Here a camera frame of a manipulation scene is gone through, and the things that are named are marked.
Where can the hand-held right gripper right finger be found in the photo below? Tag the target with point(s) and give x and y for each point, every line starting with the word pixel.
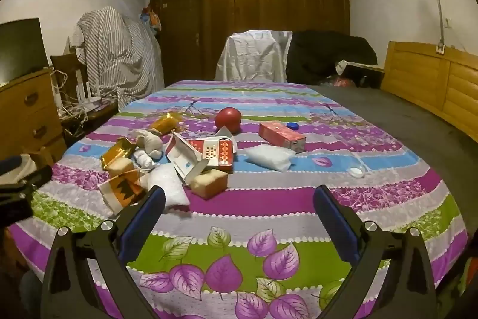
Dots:
pixel 336 225

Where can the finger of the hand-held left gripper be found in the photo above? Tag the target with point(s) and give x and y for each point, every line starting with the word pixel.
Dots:
pixel 33 177

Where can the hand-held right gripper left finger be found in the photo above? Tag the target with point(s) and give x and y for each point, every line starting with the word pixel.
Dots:
pixel 143 222

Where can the orange and black paper carton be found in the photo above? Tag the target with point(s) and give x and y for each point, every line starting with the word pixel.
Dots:
pixel 121 192

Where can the white plastic bag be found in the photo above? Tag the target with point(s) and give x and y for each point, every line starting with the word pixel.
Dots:
pixel 166 186
pixel 269 156

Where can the yellow sponge block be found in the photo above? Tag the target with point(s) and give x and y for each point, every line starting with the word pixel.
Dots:
pixel 120 166
pixel 209 183

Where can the wooden drawer cabinet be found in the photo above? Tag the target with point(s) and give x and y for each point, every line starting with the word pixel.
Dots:
pixel 26 113

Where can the clear plastic bottle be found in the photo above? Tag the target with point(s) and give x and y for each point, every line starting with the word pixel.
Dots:
pixel 353 158

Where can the open white cardboard box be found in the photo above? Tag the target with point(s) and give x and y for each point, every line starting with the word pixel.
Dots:
pixel 185 160

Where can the gold foil tray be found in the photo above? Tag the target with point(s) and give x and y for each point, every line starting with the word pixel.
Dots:
pixel 117 151

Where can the white plush toy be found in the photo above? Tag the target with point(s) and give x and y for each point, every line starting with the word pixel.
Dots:
pixel 149 143

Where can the dark wooden side table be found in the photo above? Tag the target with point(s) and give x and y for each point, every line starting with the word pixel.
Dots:
pixel 89 117

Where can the white router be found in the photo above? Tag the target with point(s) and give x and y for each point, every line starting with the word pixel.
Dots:
pixel 87 98

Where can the orange gold foil packet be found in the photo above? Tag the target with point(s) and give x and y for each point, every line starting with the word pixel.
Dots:
pixel 164 122

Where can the red and white flat box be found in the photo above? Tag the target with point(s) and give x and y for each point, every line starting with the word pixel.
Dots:
pixel 220 152

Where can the red rectangular carton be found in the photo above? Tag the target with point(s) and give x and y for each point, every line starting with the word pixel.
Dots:
pixel 280 136

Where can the blue bottle cap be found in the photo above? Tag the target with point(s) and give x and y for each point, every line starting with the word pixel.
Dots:
pixel 292 125

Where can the dark flat screen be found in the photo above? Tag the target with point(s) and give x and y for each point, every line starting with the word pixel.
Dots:
pixel 22 50

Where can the grey blanket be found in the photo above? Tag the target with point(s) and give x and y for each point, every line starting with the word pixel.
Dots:
pixel 422 128

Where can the red ball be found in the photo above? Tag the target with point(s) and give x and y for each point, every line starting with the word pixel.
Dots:
pixel 228 120

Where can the red plastic bag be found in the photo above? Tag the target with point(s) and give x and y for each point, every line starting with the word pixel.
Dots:
pixel 341 82

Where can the grey striped cloth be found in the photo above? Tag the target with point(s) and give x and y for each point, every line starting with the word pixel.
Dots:
pixel 119 53

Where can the black coat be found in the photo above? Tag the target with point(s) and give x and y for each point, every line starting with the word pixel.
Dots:
pixel 325 55

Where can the wooden headboard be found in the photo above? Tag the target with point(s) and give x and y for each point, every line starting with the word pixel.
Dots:
pixel 433 80

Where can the white cloth covered chair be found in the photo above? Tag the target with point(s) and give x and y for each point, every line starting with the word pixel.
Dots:
pixel 252 55

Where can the dark wooden door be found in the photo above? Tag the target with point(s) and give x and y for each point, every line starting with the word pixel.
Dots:
pixel 175 27

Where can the hanging colourful bags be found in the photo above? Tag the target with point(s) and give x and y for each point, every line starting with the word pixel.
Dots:
pixel 151 18

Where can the white wall socket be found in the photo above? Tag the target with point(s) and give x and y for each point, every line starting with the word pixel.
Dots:
pixel 440 49

